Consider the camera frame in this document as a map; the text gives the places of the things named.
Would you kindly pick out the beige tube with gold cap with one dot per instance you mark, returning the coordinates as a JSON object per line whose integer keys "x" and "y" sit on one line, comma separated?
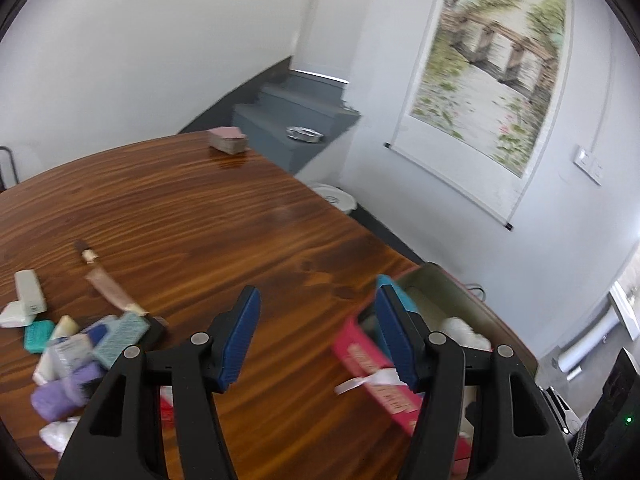
{"x": 107, "y": 287}

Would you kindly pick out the teal soap box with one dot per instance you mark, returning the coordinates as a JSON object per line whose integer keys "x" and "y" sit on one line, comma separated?
{"x": 39, "y": 336}

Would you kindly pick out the wooden desktop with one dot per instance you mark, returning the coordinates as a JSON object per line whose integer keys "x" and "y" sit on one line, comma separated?
{"x": 225, "y": 220}

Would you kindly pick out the grey staircase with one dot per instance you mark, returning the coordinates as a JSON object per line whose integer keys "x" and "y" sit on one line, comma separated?
{"x": 285, "y": 115}

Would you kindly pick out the white wall switch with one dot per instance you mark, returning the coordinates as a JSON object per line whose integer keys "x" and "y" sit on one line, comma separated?
{"x": 588, "y": 162}

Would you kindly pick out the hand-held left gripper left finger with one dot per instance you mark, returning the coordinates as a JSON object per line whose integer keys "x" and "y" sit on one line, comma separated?
{"x": 240, "y": 340}

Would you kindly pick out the black metal chair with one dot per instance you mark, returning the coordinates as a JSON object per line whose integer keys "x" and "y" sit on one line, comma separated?
{"x": 14, "y": 170}

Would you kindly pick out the white tissue packet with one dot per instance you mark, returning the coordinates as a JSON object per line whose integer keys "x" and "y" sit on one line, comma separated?
{"x": 14, "y": 315}

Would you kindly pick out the purple bag roll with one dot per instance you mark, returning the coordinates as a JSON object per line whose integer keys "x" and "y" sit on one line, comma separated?
{"x": 60, "y": 397}

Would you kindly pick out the pink storage box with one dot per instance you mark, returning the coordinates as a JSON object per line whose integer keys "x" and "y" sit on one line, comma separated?
{"x": 450, "y": 295}

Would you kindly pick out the white and blue tube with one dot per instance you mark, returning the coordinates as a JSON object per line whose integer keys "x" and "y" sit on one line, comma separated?
{"x": 70, "y": 355}

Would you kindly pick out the white pipe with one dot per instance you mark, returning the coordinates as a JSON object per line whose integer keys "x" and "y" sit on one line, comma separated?
{"x": 590, "y": 335}

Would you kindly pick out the black device with green light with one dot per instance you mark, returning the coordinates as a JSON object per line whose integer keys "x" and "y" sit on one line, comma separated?
{"x": 617, "y": 395}

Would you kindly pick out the metal ashtray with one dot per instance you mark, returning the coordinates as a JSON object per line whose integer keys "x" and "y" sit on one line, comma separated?
{"x": 304, "y": 134}

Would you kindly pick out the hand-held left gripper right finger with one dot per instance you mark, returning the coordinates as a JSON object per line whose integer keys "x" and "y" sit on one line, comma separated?
{"x": 392, "y": 330}

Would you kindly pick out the small blue packet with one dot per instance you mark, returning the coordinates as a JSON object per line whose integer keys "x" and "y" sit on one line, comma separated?
{"x": 99, "y": 332}

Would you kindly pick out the white paper ribbon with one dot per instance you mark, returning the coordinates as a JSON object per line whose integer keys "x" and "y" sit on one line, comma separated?
{"x": 350, "y": 385}

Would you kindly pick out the grey-white rectangular case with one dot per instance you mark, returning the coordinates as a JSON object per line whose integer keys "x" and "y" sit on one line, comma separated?
{"x": 30, "y": 290}

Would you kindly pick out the cream white tube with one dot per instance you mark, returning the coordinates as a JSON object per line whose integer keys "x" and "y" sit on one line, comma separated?
{"x": 65, "y": 326}

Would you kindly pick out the landscape wall scroll painting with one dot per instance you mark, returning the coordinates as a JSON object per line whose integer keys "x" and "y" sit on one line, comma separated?
{"x": 490, "y": 60}

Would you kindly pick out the white window frame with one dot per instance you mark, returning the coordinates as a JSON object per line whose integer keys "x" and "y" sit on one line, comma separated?
{"x": 625, "y": 310}

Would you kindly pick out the teal towel packet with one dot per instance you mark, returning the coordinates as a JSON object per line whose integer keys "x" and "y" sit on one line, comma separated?
{"x": 412, "y": 307}

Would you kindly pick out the white plastic bag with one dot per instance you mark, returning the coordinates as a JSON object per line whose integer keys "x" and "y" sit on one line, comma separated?
{"x": 465, "y": 332}
{"x": 57, "y": 435}

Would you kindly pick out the light teal printed packet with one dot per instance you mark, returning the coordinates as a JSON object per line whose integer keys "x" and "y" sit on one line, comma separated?
{"x": 120, "y": 340}

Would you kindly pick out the white plastic bucket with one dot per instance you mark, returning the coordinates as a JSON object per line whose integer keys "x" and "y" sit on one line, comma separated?
{"x": 340, "y": 196}

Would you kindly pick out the red snack packet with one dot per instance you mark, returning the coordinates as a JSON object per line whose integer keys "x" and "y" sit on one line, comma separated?
{"x": 166, "y": 405}

